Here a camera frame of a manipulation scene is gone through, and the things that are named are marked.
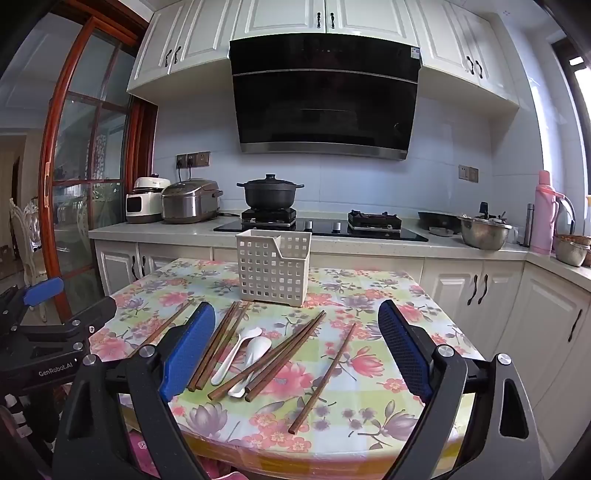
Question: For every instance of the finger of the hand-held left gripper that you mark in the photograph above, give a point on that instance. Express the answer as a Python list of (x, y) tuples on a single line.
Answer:
[(44, 291), (87, 316)]

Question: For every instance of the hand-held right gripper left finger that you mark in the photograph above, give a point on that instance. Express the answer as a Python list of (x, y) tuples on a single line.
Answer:
[(187, 353)]

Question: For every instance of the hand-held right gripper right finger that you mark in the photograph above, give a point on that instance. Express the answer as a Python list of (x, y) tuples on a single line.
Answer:
[(406, 353)]

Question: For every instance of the brown wooden chopstick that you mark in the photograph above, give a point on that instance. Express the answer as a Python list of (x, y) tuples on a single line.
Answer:
[(224, 346), (268, 354), (286, 358), (178, 318), (286, 350), (214, 344), (168, 320), (323, 377)]

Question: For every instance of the white spoon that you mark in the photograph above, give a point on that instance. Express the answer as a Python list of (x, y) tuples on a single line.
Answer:
[(261, 345), (249, 333)]

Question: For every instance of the white plastic utensil holder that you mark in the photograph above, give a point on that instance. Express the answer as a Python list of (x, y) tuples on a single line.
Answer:
[(268, 272)]

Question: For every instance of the ornate white chair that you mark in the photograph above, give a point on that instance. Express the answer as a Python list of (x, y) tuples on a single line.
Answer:
[(30, 240)]

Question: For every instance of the white base cabinet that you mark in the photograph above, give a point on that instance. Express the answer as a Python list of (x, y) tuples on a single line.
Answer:
[(115, 267), (554, 323)]

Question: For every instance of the floral tablecloth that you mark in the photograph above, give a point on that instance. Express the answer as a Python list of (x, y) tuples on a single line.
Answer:
[(351, 295)]

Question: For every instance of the wooden glass door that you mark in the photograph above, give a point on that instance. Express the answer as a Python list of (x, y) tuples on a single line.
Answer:
[(48, 184)]

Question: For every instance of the white electric cooker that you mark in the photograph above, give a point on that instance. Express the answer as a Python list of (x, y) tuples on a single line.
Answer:
[(143, 203)]

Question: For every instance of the small metal dish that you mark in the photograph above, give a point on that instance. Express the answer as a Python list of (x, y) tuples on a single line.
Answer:
[(437, 230)]

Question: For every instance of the black wok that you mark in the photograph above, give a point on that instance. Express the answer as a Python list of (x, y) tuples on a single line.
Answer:
[(436, 219)]

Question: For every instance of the large steel bowl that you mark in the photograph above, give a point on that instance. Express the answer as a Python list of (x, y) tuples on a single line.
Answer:
[(485, 235)]

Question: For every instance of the silver rice cooker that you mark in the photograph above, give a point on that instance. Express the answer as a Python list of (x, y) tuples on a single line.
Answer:
[(189, 203)]

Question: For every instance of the black glass gas stove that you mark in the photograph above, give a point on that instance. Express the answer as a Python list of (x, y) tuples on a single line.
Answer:
[(318, 228)]

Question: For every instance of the steel bottle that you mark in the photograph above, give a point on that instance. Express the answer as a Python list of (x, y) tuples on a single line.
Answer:
[(529, 226)]

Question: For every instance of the black lidded pot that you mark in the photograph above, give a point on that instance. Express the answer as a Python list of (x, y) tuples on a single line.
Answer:
[(270, 194)]

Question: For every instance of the small steel bowl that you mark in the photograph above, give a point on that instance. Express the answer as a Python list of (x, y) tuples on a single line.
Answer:
[(571, 253)]

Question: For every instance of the pink thermos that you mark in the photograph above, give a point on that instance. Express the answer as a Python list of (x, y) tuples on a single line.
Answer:
[(544, 217)]

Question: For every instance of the black range hood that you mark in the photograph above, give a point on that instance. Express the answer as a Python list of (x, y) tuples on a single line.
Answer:
[(323, 101)]

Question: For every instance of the brass wall socket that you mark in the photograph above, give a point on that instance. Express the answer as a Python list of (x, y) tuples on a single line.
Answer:
[(468, 173), (204, 158), (181, 161), (192, 160)]

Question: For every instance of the white wall cabinet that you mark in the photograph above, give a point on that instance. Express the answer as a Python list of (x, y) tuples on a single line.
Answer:
[(175, 46), (461, 50), (323, 14)]

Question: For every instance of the brown window frame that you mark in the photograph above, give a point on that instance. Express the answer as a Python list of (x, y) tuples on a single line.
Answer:
[(565, 48)]

